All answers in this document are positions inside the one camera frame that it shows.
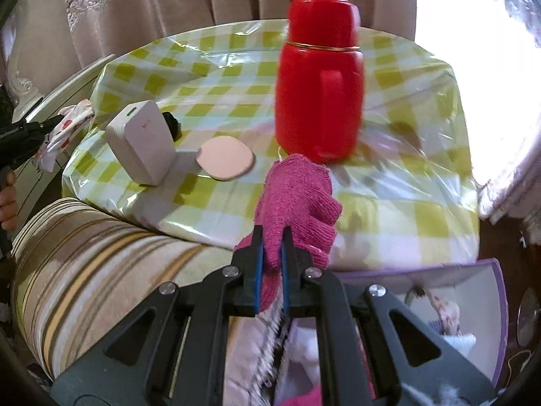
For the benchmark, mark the white lace curtain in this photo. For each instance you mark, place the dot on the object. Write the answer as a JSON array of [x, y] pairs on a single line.
[[498, 135]]

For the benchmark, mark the person's left hand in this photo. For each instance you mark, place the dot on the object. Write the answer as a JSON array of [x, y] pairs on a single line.
[[8, 205]]

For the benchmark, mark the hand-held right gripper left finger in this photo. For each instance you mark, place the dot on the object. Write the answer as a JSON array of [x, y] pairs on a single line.
[[260, 279]]

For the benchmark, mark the green checked plastic tablecloth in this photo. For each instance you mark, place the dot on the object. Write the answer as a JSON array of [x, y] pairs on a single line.
[[190, 80]]

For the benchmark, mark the pink round coin purse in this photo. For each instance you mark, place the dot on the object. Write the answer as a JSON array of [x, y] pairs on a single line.
[[226, 158]]

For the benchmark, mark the beige curtain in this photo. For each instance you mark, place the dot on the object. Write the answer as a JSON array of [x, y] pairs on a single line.
[[190, 0]]

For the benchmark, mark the striped sofa cushion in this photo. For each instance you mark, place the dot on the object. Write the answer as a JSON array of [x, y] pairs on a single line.
[[105, 262]]

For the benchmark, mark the purple cardboard box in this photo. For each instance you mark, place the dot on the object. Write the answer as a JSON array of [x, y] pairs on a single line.
[[422, 277]]

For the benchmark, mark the cream carved cabinet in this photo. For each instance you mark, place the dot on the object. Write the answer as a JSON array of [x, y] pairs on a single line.
[[25, 84]]

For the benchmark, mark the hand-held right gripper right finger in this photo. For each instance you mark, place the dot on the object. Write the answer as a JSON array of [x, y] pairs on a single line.
[[285, 283]]

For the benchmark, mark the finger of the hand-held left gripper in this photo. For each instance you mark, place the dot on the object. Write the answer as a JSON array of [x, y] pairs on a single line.
[[25, 130], [21, 148]]

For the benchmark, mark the purple patterned knit sock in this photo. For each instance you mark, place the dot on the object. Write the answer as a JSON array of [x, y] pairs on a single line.
[[446, 313]]

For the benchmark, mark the pale pink fringed cloth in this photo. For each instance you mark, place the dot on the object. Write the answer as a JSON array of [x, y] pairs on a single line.
[[249, 346]]

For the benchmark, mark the red thermos jug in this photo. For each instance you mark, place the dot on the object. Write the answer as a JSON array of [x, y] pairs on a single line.
[[312, 93]]

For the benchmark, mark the black cloth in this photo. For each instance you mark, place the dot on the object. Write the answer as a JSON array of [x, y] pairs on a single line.
[[172, 124]]

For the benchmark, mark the white floral cloth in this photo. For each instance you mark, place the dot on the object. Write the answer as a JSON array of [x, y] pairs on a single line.
[[67, 131]]

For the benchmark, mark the white ribbed plastic device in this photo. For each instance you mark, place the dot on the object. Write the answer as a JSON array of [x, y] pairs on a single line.
[[143, 148]]

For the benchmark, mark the magenta knit glove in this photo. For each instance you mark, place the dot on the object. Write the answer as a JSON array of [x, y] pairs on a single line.
[[296, 401], [296, 203]]

